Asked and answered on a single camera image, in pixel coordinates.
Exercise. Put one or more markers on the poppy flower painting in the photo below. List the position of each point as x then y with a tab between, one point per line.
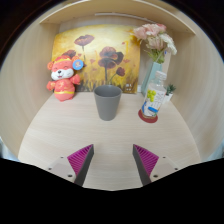
111	55

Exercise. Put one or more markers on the red round coaster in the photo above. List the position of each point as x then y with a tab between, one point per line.
147	119

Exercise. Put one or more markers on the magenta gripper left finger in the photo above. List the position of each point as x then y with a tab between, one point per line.
74	167

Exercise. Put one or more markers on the pink white flower bouquet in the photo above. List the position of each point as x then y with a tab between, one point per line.
158	42

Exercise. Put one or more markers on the teal vase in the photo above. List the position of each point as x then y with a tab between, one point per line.
150	74

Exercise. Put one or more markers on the grey plastic cup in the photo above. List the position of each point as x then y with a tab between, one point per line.
107	99

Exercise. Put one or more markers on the small potted plant right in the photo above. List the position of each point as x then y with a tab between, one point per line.
169	92

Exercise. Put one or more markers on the clear plastic water bottle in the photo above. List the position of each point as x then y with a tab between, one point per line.
154	95

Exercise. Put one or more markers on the red plush mouse toy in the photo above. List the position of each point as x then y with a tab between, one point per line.
63	76

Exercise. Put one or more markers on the wooden shelf board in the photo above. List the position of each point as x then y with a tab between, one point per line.
136	9

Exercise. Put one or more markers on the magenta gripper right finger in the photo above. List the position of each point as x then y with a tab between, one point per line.
150	166

